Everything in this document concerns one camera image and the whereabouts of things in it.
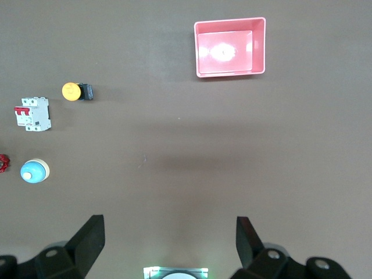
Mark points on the pink plastic box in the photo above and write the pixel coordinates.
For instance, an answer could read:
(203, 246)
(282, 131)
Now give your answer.
(223, 52)

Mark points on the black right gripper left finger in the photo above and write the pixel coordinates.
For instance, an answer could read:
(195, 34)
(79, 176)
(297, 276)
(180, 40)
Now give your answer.
(84, 244)

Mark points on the yellow push button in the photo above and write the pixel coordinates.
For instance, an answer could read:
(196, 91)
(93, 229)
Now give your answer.
(71, 91)

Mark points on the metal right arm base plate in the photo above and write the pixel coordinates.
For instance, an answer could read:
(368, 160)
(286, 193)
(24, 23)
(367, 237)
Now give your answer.
(151, 272)

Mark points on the white circuit breaker red switch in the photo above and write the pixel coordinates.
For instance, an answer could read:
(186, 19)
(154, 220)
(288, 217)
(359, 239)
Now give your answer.
(35, 116)

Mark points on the blue round bell button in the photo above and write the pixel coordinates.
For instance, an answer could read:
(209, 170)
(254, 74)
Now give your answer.
(33, 171)

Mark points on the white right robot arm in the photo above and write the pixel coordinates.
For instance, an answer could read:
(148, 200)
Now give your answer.
(180, 276)

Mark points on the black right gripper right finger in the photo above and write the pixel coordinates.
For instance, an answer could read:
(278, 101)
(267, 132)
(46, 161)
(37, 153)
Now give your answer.
(253, 250)

